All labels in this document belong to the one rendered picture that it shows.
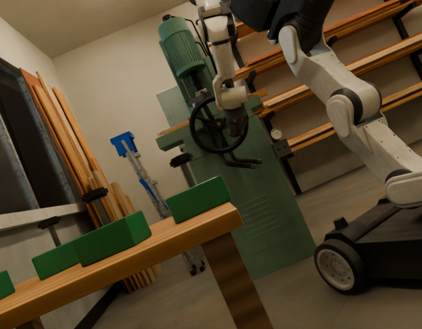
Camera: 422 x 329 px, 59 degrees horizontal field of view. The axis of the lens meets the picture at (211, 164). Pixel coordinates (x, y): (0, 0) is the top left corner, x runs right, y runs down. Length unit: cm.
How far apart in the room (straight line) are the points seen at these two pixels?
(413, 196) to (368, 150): 22
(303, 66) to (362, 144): 37
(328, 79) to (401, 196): 49
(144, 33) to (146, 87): 67
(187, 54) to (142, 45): 269
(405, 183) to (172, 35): 147
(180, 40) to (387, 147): 130
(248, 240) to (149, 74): 312
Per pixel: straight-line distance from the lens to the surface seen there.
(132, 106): 469
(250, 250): 205
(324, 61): 153
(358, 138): 143
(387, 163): 144
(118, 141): 286
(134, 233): 63
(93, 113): 477
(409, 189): 138
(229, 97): 145
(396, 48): 471
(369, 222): 154
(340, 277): 151
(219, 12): 147
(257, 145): 202
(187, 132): 203
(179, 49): 222
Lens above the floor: 58
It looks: 2 degrees up
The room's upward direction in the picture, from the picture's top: 24 degrees counter-clockwise
